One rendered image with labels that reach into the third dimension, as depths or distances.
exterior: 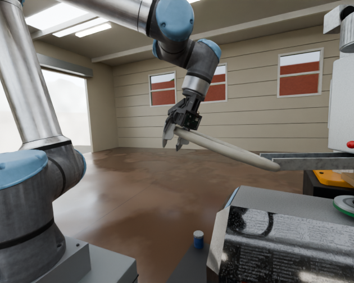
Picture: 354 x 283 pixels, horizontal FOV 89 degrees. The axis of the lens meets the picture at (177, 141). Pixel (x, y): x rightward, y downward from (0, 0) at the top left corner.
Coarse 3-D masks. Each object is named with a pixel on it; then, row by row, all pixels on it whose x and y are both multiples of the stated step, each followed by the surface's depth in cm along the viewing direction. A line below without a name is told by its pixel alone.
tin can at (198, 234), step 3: (195, 231) 182; (198, 231) 182; (201, 231) 181; (195, 234) 177; (198, 234) 177; (201, 234) 177; (195, 237) 176; (198, 237) 174; (201, 237) 175; (195, 240) 176; (198, 240) 175; (201, 240) 175; (195, 243) 177; (198, 243) 175; (201, 243) 175; (195, 246) 177; (198, 246) 175; (201, 246) 176
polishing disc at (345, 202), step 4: (340, 196) 91; (344, 196) 91; (348, 196) 91; (352, 196) 90; (336, 200) 86; (340, 200) 86; (344, 200) 86; (348, 200) 86; (352, 200) 86; (336, 204) 85; (340, 204) 83; (344, 204) 82; (348, 204) 82; (352, 204) 82; (344, 208) 80; (348, 208) 79; (352, 208) 79; (352, 212) 77
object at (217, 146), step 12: (180, 132) 61; (192, 132) 96; (204, 144) 56; (216, 144) 55; (228, 144) 98; (228, 156) 54; (240, 156) 54; (252, 156) 55; (264, 168) 57; (276, 168) 60
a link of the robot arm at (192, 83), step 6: (186, 78) 60; (192, 78) 58; (198, 78) 57; (186, 84) 59; (192, 84) 58; (198, 84) 58; (204, 84) 58; (192, 90) 59; (198, 90) 58; (204, 90) 59; (204, 96) 61
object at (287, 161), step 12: (264, 156) 84; (276, 156) 84; (288, 156) 84; (300, 156) 84; (312, 156) 84; (324, 156) 84; (336, 156) 84; (348, 156) 84; (288, 168) 73; (300, 168) 73; (312, 168) 73; (324, 168) 73; (336, 168) 73; (348, 168) 73
